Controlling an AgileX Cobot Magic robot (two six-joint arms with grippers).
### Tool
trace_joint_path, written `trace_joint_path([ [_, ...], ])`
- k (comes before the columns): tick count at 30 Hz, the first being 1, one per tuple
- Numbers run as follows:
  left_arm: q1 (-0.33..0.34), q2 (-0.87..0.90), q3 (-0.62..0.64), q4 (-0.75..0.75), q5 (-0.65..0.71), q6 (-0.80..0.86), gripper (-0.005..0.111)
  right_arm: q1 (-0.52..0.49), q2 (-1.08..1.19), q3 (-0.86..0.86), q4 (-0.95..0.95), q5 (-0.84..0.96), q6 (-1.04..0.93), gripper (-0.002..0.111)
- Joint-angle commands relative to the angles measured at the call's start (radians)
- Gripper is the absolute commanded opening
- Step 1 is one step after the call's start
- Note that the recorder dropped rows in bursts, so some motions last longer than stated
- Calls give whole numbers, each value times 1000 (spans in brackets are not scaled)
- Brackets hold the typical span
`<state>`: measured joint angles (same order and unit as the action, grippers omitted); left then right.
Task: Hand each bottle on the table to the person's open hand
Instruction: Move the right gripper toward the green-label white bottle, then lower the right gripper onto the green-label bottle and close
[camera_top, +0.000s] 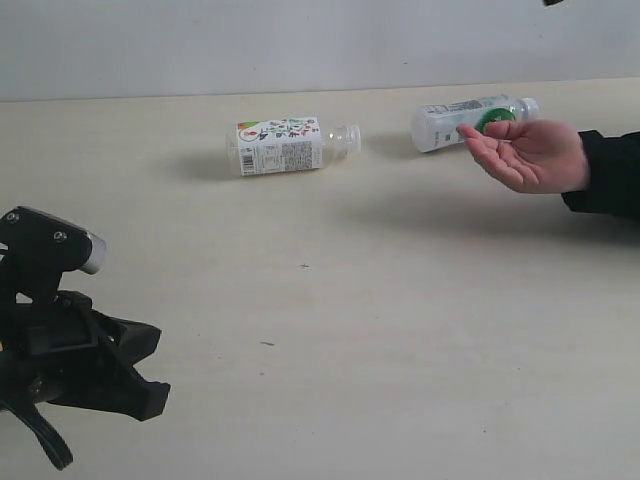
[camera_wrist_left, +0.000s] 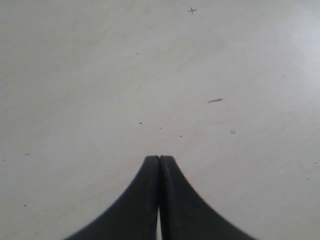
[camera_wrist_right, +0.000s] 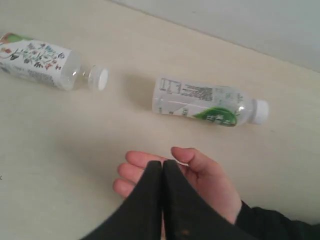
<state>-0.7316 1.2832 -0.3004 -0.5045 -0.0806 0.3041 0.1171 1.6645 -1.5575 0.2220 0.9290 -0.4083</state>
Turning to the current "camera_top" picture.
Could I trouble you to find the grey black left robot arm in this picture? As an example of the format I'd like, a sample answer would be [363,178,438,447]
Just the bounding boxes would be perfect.
[1,291,171,421]

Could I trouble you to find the black sleeved forearm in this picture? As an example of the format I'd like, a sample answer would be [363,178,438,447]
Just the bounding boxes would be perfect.
[562,130,639,221]

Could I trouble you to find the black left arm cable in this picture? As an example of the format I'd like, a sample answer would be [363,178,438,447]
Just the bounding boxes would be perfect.
[0,397,75,472]

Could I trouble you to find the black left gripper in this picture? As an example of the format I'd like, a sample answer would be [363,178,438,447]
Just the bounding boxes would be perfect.
[1,291,171,422]

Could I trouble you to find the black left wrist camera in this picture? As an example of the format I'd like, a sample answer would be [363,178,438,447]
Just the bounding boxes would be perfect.
[1,206,107,303]

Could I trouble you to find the clear bottle white floral label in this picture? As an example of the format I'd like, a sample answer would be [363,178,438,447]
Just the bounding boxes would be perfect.
[226,116,362,177]

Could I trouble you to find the person's open bare hand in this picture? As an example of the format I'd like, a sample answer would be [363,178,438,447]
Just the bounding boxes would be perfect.
[457,120,590,194]

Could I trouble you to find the white bottle green label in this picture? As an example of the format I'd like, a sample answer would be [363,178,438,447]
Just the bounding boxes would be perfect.
[410,94,540,153]

